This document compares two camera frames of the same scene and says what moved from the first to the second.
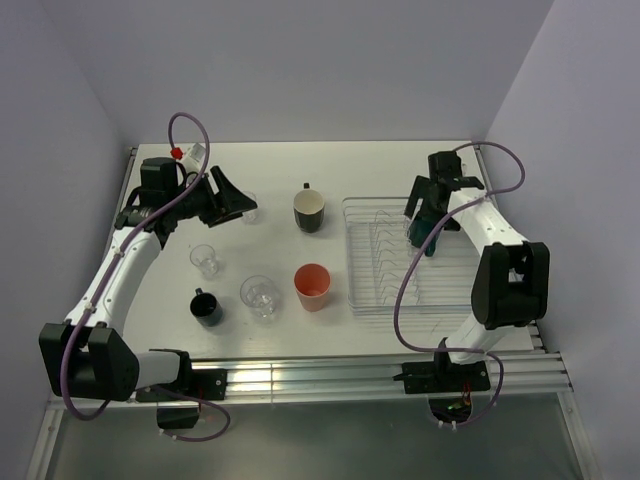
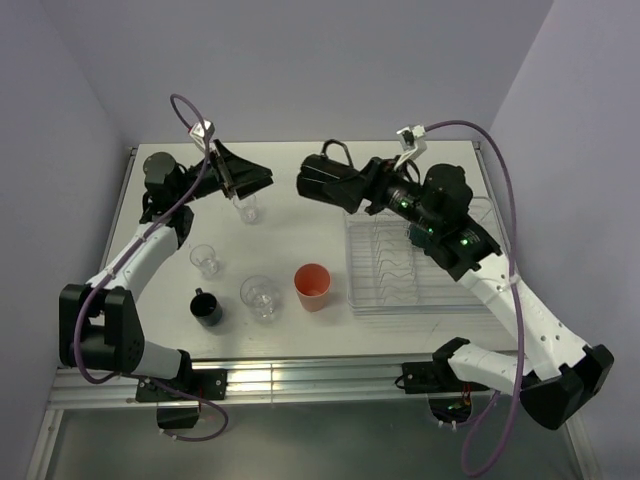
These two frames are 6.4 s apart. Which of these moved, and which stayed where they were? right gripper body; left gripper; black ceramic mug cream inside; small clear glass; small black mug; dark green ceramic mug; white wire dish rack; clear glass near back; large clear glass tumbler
Moved: left gripper; right gripper body; black ceramic mug cream inside
Stayed: dark green ceramic mug; white wire dish rack; large clear glass tumbler; small clear glass; clear glass near back; small black mug
